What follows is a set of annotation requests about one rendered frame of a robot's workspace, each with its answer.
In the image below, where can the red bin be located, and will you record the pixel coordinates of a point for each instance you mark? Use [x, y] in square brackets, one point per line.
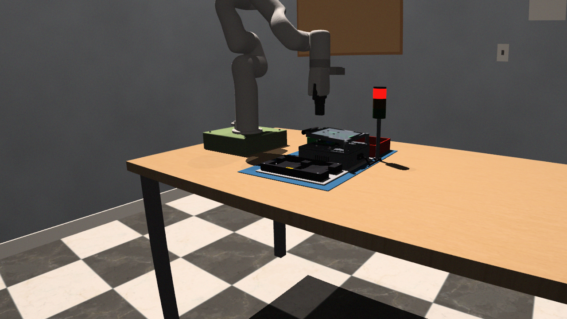
[384, 145]

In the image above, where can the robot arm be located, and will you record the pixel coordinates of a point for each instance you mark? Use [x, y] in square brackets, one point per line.
[253, 64]

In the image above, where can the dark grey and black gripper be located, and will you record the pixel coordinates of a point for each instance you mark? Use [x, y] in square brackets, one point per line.
[319, 87]

